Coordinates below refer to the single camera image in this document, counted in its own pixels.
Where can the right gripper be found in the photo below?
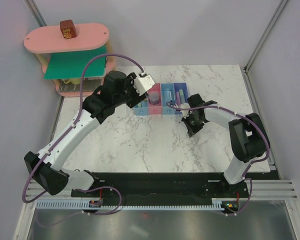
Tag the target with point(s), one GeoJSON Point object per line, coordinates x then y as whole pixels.
{"type": "Point", "coordinates": [192, 130]}

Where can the white cable duct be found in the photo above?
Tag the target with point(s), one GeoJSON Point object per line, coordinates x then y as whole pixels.
{"type": "Point", "coordinates": [89, 204]}

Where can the yellow mug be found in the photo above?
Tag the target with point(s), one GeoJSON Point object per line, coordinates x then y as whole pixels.
{"type": "Point", "coordinates": [74, 81]}

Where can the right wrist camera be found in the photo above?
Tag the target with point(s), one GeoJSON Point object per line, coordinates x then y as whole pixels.
{"type": "Point", "coordinates": [184, 110]}

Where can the green folder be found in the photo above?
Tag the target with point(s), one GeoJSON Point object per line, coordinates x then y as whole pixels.
{"type": "Point", "coordinates": [67, 65]}

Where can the right aluminium post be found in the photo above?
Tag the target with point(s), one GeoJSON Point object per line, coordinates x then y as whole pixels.
{"type": "Point", "coordinates": [266, 33]}

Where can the left aluminium post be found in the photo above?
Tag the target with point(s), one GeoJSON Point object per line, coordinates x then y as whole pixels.
{"type": "Point", "coordinates": [35, 13]}

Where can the pink drawer bin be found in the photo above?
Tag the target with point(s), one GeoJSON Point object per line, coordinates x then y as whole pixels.
{"type": "Point", "coordinates": [155, 109]}

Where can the aluminium post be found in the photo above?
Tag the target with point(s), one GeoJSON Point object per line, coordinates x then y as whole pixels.
{"type": "Point", "coordinates": [35, 13]}
{"type": "Point", "coordinates": [266, 33]}

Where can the sky blue drawer bin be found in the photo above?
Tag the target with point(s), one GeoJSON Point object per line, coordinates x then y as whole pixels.
{"type": "Point", "coordinates": [165, 109]}

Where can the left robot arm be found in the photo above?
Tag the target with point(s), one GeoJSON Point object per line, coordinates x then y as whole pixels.
{"type": "Point", "coordinates": [46, 166]}

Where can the blue capped marker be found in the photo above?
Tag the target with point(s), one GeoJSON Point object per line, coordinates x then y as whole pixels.
{"type": "Point", "coordinates": [168, 96]}

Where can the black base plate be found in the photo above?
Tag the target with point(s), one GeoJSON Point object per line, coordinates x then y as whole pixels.
{"type": "Point", "coordinates": [207, 185]}

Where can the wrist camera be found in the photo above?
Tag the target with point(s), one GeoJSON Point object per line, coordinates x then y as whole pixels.
{"type": "Point", "coordinates": [144, 83]}
{"type": "Point", "coordinates": [184, 110]}

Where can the light blue drawer bin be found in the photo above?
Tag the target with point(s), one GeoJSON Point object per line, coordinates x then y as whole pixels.
{"type": "Point", "coordinates": [141, 111]}

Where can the pink eraser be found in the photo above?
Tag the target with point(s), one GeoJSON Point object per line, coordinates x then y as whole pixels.
{"type": "Point", "coordinates": [178, 100]}

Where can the clear blue round box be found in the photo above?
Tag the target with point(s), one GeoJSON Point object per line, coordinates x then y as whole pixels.
{"type": "Point", "coordinates": [154, 98]}

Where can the pink wooden shelf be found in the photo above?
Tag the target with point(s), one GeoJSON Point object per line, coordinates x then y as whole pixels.
{"type": "Point", "coordinates": [64, 49]}

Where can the aluminium frame rail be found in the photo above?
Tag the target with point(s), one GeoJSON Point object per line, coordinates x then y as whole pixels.
{"type": "Point", "coordinates": [266, 189]}

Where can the brown cube toy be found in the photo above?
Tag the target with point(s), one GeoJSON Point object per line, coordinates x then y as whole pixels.
{"type": "Point", "coordinates": [68, 29]}

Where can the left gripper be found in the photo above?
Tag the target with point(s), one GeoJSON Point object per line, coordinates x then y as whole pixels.
{"type": "Point", "coordinates": [137, 98]}

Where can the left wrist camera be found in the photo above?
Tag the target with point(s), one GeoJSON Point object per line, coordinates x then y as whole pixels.
{"type": "Point", "coordinates": [144, 83]}

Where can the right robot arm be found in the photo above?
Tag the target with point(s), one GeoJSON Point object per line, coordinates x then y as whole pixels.
{"type": "Point", "coordinates": [248, 138]}

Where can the black book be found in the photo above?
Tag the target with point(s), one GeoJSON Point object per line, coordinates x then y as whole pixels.
{"type": "Point", "coordinates": [89, 85]}

